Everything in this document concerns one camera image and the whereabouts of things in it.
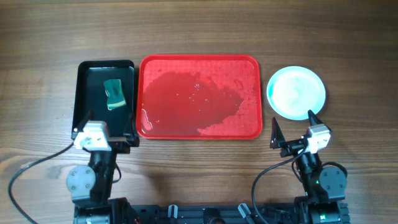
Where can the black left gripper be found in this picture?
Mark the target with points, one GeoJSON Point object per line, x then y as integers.
{"type": "Point", "coordinates": [123, 145]}

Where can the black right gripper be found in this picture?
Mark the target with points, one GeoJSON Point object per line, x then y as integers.
{"type": "Point", "coordinates": [291, 147]}

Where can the green yellow sponge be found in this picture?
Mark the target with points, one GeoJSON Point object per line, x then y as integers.
{"type": "Point", "coordinates": [114, 92]}

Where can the white plate top green stain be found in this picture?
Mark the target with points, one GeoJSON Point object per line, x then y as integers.
{"type": "Point", "coordinates": [294, 90]}

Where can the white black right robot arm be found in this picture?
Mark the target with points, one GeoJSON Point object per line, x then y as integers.
{"type": "Point", "coordinates": [324, 183]}

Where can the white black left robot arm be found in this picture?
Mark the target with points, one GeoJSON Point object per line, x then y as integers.
{"type": "Point", "coordinates": [90, 185]}

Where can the black water tray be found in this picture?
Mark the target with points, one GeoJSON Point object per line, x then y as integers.
{"type": "Point", "coordinates": [90, 94]}

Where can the red plastic tray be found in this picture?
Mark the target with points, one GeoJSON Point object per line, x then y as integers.
{"type": "Point", "coordinates": [199, 96]}

